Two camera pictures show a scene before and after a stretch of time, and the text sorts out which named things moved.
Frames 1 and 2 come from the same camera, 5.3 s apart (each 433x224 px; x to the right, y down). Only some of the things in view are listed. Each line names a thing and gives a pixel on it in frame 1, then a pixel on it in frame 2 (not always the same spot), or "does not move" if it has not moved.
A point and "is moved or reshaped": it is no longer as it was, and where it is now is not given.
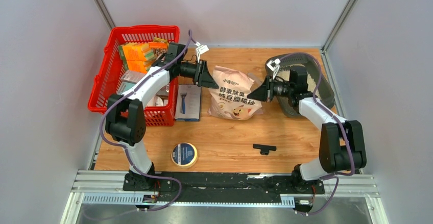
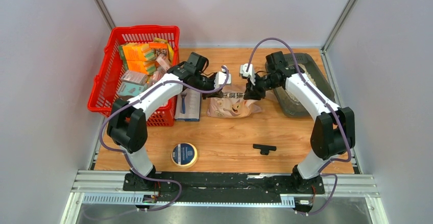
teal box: (123, 86) does not move
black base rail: (224, 187) does not move
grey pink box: (133, 76) does not move
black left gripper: (201, 74) to (216, 94)
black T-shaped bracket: (264, 149) does not move
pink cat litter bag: (230, 100) is moved or reshaped
